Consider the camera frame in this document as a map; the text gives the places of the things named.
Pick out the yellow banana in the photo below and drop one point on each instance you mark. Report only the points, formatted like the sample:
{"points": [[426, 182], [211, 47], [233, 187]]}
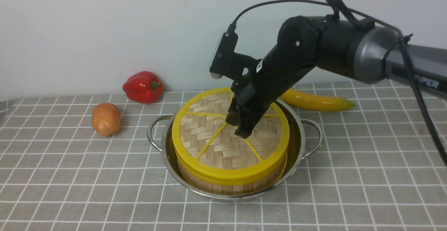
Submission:
{"points": [[311, 102]]}

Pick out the grey checked tablecloth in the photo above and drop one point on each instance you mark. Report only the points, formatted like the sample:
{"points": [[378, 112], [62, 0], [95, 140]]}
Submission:
{"points": [[377, 170]]}

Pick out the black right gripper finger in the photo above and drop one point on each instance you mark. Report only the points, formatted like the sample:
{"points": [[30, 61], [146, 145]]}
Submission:
{"points": [[248, 119], [234, 113]]}

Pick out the woven bamboo steamer lid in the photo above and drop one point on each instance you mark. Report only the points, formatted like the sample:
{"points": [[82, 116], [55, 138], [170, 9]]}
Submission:
{"points": [[202, 137]]}

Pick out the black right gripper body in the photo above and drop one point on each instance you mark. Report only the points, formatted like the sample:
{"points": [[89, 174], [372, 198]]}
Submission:
{"points": [[278, 71]]}

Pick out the bamboo steamer basket yellow rim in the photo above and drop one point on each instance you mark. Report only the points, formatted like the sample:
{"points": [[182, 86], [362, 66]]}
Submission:
{"points": [[237, 182]]}

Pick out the brown potato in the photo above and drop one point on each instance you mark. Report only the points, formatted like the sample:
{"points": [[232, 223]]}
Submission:
{"points": [[106, 119]]}

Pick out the stainless steel two-handled pot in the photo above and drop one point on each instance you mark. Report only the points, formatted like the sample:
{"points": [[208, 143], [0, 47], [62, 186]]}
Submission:
{"points": [[295, 152]]}

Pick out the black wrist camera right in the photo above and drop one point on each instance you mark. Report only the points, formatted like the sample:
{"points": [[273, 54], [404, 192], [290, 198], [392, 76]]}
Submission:
{"points": [[227, 63]]}

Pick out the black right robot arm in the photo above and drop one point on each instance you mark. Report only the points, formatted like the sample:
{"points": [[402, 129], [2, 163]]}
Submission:
{"points": [[366, 55]]}

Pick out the red bell pepper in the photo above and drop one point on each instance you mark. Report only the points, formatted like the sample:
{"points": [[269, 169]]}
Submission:
{"points": [[143, 87]]}

